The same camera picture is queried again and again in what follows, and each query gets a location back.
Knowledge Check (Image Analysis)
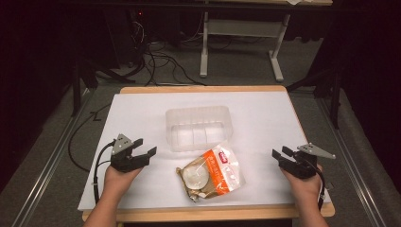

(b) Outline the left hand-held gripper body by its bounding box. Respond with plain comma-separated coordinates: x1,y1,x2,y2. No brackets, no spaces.
110,133,151,174

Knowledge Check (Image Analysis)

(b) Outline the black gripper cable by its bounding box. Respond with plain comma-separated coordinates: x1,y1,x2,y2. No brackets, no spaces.
310,159,326,211
92,140,116,205

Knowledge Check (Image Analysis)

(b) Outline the white table sheet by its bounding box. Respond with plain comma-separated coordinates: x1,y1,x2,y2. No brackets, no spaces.
77,91,333,212

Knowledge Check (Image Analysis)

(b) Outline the bundle of black cables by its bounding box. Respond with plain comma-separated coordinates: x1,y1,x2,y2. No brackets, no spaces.
129,18,209,87

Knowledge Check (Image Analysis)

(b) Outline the black floor cable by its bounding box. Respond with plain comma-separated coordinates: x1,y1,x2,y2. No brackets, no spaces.
67,103,112,173

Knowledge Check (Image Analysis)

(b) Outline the black metal stand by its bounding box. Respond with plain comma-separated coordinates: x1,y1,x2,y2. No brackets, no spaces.
69,53,137,118
286,61,345,131

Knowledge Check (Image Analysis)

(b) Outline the white metal desk frame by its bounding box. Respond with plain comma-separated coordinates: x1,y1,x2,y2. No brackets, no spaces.
199,11,291,83

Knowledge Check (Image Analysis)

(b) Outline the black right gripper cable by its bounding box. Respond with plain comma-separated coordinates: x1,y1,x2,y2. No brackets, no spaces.
310,159,326,211

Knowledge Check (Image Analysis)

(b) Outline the person's right hand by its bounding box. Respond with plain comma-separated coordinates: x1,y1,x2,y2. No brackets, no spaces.
281,164,323,202

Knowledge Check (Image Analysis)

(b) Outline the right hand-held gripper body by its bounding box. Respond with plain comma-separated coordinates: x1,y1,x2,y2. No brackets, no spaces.
278,142,337,181

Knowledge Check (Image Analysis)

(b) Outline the orange and clear snack packet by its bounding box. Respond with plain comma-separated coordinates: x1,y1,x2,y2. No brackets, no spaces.
175,144,247,203

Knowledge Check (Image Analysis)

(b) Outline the metal floor rail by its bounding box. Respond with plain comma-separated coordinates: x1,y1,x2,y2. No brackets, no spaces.
315,94,387,227
11,88,96,227

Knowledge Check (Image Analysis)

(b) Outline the clear plastic container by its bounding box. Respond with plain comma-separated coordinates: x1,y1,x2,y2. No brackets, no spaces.
165,105,235,153

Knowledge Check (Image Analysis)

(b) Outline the person's left hand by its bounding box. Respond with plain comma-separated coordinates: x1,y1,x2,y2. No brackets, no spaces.
102,164,143,195

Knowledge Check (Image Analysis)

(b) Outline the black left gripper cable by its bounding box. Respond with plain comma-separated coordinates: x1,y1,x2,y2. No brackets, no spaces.
92,140,116,205

